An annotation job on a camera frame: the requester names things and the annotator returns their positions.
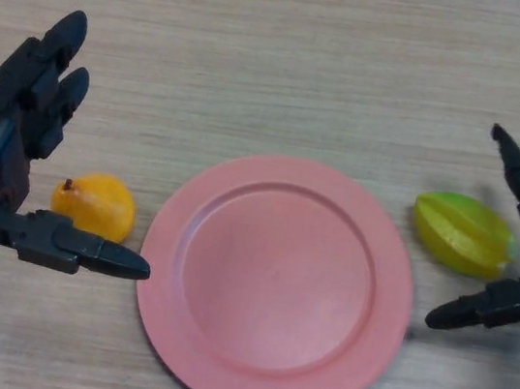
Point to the yellow green starfruit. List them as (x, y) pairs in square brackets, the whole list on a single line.
[(459, 234)]

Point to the pink round plate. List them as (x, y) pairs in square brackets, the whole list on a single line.
[(275, 287)]

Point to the orange yellow pear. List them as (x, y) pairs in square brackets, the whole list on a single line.
[(97, 204)]

